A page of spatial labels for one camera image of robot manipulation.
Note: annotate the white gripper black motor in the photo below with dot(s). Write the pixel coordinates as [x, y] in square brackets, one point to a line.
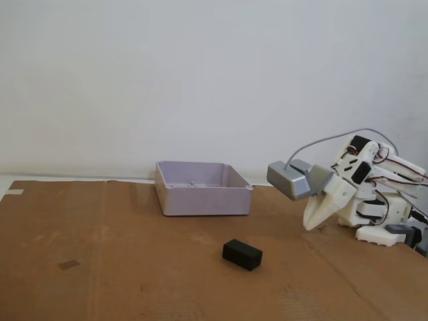
[338, 192]

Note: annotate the black rectangular block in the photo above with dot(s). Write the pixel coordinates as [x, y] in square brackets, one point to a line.
[242, 255]

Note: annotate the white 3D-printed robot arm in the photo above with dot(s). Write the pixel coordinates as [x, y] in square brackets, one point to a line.
[384, 207]

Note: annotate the pale lilac plastic box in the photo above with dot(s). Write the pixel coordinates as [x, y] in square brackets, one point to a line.
[200, 204]

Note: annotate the silver wrist webcam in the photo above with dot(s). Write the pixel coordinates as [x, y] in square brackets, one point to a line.
[287, 180]

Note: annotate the grey table clamp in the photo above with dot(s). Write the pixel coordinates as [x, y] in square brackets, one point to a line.
[398, 229]

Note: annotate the brown cardboard sheet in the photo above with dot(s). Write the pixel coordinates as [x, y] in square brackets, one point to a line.
[133, 267]

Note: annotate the beige masking tape piece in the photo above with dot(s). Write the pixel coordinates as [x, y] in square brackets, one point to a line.
[15, 192]

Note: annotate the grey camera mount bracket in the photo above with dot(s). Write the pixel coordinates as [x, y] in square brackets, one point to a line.
[321, 179]

